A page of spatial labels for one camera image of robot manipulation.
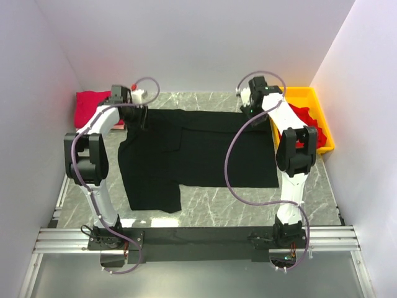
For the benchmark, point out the folded magenta t shirt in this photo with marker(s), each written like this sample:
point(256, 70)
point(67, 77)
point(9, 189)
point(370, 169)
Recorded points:
point(86, 105)

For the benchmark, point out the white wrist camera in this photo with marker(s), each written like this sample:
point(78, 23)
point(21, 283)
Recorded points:
point(138, 96)
point(245, 95)

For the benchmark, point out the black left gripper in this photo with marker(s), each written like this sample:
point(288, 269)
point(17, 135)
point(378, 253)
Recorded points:
point(142, 113)

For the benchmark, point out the black t shirt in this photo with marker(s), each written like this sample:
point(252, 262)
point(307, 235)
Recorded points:
point(193, 148)

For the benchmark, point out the aluminium frame rail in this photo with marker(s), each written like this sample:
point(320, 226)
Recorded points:
point(71, 240)

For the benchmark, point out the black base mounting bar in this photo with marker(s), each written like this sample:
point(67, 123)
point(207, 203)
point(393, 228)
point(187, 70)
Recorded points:
point(157, 244)

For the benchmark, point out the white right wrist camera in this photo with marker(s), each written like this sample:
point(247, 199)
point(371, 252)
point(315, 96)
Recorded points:
point(245, 95)

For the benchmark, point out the yellow plastic bin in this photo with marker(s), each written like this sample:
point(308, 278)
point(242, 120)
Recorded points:
point(316, 102)

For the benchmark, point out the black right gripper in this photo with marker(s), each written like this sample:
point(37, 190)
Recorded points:
point(258, 121)

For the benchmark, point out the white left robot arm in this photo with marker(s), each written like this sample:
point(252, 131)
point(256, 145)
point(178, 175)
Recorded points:
point(86, 161)

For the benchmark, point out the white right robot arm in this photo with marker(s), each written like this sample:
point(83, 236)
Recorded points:
point(295, 156)

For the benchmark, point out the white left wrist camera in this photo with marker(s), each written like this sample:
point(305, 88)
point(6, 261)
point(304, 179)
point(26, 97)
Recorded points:
point(138, 96)

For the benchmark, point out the red t shirt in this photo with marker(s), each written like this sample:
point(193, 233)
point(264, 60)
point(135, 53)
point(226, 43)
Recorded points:
point(303, 114)

